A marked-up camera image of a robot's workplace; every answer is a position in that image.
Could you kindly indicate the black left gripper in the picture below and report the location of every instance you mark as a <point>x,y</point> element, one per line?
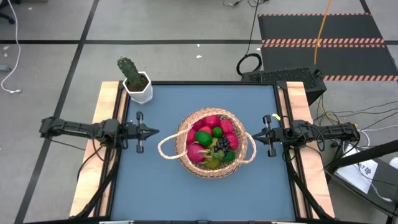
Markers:
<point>136,132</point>

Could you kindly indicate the black grapes with leaf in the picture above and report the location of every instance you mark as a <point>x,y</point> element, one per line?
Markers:
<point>222,145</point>

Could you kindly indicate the pink dragon fruit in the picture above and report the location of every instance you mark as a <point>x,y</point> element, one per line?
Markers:
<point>196,152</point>

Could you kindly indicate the large green lime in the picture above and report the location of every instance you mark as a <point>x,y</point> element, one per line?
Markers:
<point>203,138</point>

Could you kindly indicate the white hexagonal plant pot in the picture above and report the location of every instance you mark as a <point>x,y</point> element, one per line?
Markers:
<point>141,96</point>

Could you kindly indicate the white metal strip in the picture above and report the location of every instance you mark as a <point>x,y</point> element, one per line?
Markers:
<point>116,222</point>

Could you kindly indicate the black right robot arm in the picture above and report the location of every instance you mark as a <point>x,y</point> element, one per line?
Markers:
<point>326,130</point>

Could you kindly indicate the white round object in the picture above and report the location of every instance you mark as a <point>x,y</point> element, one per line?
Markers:
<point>394,163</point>

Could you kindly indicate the white paper sheet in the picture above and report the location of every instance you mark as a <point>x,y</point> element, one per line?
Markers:
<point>368,179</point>

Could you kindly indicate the black striped-edge floor mat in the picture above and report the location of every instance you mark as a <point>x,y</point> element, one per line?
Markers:
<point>342,28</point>

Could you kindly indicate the small green lime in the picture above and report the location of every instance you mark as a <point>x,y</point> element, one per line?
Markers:
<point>217,132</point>

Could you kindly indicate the black table frame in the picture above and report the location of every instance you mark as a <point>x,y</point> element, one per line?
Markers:
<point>199,83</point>

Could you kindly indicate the light wooden side board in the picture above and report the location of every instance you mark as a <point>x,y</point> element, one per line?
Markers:
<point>325,203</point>
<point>109,91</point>

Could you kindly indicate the green cactus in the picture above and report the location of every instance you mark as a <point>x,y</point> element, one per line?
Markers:
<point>130,73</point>

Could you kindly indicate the black stand bar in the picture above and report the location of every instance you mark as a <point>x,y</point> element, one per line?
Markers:
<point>373,153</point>

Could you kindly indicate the woven wicker basket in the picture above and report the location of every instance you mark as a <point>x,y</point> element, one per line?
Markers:
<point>186,161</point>

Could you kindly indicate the black perforated computer case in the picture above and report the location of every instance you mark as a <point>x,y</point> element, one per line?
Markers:
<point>289,76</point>

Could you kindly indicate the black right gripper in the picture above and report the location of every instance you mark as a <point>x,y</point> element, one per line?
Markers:
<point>275,135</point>

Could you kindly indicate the black office chair base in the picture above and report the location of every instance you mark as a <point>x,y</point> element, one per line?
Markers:
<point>7,18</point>

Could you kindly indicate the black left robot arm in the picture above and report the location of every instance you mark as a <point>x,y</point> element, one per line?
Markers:
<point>81,129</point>

